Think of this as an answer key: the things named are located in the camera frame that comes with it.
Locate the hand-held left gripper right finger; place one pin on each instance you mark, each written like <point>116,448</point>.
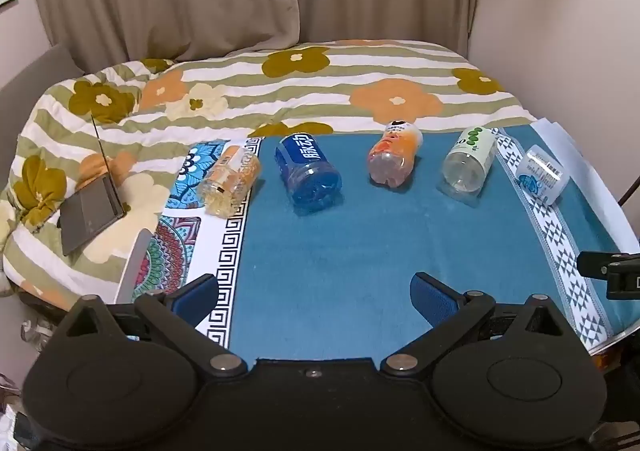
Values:
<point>431,301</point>

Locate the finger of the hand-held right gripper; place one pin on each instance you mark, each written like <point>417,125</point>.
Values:
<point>612,273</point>

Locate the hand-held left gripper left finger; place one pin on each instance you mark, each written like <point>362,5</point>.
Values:
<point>197,297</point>

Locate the white blue label bottle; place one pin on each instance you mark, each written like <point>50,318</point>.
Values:
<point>542,173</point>

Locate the clear bottle with orange label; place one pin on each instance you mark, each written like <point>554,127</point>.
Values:
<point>231,178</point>

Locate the clear bottle with green label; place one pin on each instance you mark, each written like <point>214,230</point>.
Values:
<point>470,161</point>

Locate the orange drink bottle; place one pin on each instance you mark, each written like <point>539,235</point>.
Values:
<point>395,153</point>

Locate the blue plastic bottle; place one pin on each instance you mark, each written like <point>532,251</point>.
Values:
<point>306,167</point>

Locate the grey flat panel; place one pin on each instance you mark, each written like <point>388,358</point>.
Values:
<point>132,266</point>

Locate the blue patterned mat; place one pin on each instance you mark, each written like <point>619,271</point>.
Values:
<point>375,241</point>

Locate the thin black rod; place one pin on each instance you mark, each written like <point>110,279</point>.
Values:
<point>629,192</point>

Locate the white sheet under mat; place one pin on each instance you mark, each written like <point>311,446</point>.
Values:
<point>590,171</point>

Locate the grey open laptop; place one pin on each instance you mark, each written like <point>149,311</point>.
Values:
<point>90,211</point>

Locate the floral striped blanket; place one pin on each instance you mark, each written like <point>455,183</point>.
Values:
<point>300,91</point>

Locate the grey upholstered headboard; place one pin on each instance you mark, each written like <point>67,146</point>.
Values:
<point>30,76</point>

